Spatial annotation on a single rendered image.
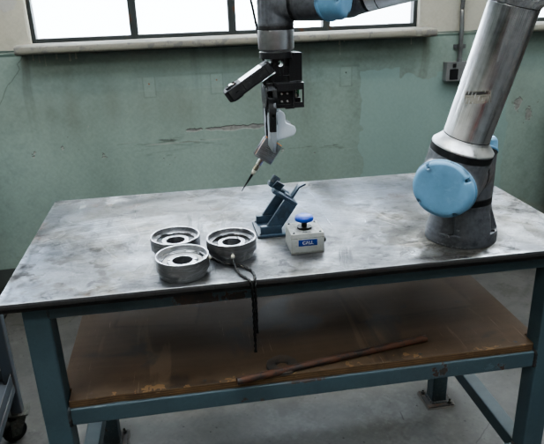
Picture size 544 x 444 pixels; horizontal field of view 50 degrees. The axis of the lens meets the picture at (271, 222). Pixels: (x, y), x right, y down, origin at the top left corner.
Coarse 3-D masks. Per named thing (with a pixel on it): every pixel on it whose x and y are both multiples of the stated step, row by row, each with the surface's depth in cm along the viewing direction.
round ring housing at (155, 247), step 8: (160, 232) 128; (168, 232) 129; (176, 232) 129; (184, 232) 129; (192, 232) 128; (152, 240) 122; (168, 240) 126; (176, 240) 127; (184, 240) 124; (192, 240) 121; (152, 248) 123; (160, 248) 120
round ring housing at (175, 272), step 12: (168, 252) 119; (180, 252) 119; (192, 252) 119; (204, 252) 118; (156, 264) 113; (168, 264) 114; (180, 264) 113; (192, 264) 111; (204, 264) 113; (168, 276) 111; (180, 276) 111; (192, 276) 111; (204, 276) 114
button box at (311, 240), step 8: (288, 224) 127; (296, 224) 127; (312, 224) 126; (288, 232) 124; (296, 232) 123; (304, 232) 122; (312, 232) 122; (320, 232) 122; (288, 240) 125; (296, 240) 122; (304, 240) 122; (312, 240) 122; (320, 240) 123; (296, 248) 122; (304, 248) 123; (312, 248) 123; (320, 248) 123
